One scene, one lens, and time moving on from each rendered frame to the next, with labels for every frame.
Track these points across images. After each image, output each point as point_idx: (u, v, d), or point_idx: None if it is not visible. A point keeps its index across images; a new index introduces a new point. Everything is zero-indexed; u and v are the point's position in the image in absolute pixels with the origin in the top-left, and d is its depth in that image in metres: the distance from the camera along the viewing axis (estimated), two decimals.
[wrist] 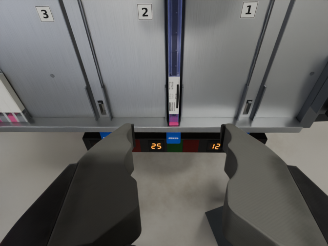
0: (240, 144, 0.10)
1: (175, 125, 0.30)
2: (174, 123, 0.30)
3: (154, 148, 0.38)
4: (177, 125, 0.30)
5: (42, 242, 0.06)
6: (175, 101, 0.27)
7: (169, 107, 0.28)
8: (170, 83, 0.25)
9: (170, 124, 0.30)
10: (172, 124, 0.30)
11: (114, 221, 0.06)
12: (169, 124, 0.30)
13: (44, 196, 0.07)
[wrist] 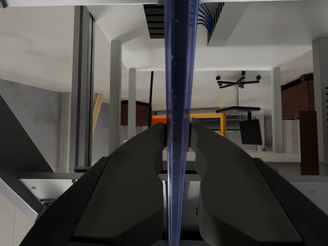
0: (207, 142, 0.10)
1: None
2: None
3: None
4: None
5: (70, 228, 0.06)
6: None
7: None
8: None
9: None
10: None
11: (137, 219, 0.06)
12: None
13: (77, 184, 0.08)
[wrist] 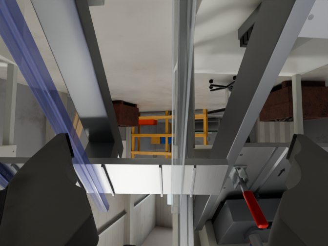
0: (310, 158, 0.09)
1: None
2: None
3: None
4: None
5: None
6: None
7: None
8: None
9: None
10: None
11: (69, 235, 0.06)
12: None
13: None
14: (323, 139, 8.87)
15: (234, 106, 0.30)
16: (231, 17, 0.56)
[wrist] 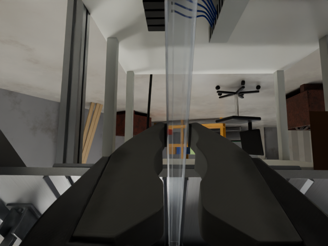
0: (207, 142, 0.10)
1: None
2: None
3: None
4: None
5: (70, 228, 0.06)
6: None
7: None
8: None
9: None
10: None
11: (137, 219, 0.06)
12: None
13: (77, 184, 0.08)
14: None
15: None
16: None
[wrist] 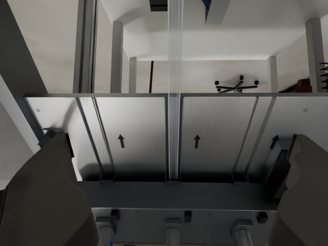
0: (310, 158, 0.09)
1: None
2: None
3: None
4: None
5: None
6: None
7: None
8: None
9: None
10: None
11: (69, 235, 0.06)
12: None
13: None
14: None
15: None
16: None
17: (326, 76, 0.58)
